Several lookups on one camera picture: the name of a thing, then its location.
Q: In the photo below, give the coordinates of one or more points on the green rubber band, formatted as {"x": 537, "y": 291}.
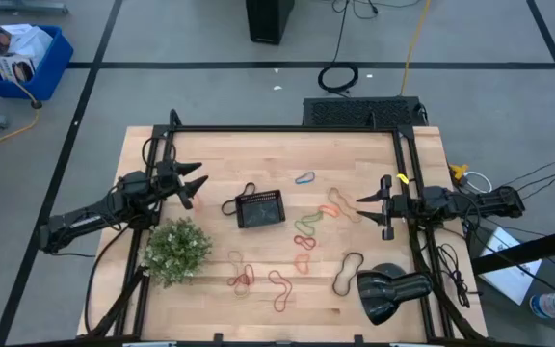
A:
{"x": 312, "y": 216}

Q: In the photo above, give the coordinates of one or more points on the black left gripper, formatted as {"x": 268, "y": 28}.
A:
{"x": 169, "y": 185}

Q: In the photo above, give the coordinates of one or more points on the small red rubber band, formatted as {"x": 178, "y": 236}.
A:
{"x": 297, "y": 239}

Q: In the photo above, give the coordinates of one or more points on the black slotted plastic basket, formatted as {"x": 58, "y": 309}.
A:
{"x": 259, "y": 209}

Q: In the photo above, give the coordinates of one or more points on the yellow tag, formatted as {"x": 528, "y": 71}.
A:
{"x": 403, "y": 178}

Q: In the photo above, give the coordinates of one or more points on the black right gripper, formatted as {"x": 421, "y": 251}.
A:
{"x": 387, "y": 207}

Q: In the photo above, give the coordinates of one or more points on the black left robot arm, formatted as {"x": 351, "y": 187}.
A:
{"x": 89, "y": 217}

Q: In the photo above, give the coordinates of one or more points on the large red rubber band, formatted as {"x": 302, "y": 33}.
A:
{"x": 289, "y": 289}

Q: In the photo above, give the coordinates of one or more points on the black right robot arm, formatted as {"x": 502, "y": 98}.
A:
{"x": 480, "y": 202}

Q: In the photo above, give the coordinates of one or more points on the black beam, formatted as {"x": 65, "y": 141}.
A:
{"x": 523, "y": 250}

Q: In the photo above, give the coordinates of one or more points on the black desk lamp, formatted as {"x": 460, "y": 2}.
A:
{"x": 388, "y": 294}

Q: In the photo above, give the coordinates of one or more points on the white bottle blue label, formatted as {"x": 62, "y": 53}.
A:
{"x": 552, "y": 305}

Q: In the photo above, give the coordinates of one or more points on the black computer tower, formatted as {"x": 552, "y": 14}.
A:
{"x": 268, "y": 19}

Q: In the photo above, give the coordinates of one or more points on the blue rubber band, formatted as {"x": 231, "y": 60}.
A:
{"x": 296, "y": 180}

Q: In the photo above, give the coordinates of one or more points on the green artificial plant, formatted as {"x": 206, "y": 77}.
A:
{"x": 176, "y": 250}

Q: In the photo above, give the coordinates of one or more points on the yellow clamp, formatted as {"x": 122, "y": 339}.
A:
{"x": 458, "y": 171}

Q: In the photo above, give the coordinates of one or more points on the black perforated case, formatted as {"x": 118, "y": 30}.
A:
{"x": 359, "y": 112}

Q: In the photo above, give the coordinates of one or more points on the small orange rubber band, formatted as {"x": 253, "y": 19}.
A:
{"x": 328, "y": 210}

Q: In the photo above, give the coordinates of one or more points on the black aluminium table frame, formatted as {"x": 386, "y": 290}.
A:
{"x": 282, "y": 128}

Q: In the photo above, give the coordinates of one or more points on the white paper sheet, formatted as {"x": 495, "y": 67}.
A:
{"x": 513, "y": 274}

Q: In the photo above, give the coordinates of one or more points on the blue plastic bin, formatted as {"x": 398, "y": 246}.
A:
{"x": 51, "y": 72}

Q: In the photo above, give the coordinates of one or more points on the white printed box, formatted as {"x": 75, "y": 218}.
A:
{"x": 15, "y": 70}
{"x": 19, "y": 41}

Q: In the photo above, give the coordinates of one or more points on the large tan rubber band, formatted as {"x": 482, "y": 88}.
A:
{"x": 339, "y": 201}

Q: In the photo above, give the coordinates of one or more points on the large black rubber band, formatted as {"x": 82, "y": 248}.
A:
{"x": 334, "y": 284}

